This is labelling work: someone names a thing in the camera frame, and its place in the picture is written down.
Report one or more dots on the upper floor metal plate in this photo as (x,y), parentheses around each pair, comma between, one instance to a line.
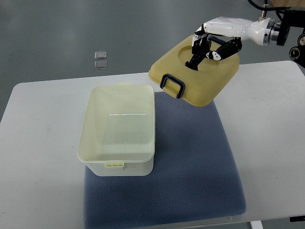
(100,55)

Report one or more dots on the blue textured mat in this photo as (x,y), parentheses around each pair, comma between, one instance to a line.
(194,175)

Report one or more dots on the yellow box lid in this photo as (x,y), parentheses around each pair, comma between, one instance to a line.
(198,88)

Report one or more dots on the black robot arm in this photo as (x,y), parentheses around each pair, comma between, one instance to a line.
(291,13)

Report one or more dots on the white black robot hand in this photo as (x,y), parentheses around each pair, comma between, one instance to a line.
(261,32)

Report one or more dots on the white table leg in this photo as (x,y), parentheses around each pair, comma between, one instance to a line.
(256,224)

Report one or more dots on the white storage box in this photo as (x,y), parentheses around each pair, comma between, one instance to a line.
(118,131)

